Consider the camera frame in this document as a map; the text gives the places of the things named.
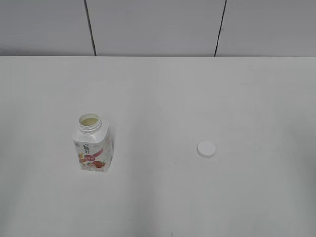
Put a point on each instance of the white round bottle cap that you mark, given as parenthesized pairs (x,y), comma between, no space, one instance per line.
(206,149)

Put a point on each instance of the white yogurt drink bottle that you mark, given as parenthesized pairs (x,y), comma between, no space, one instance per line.
(93,143)

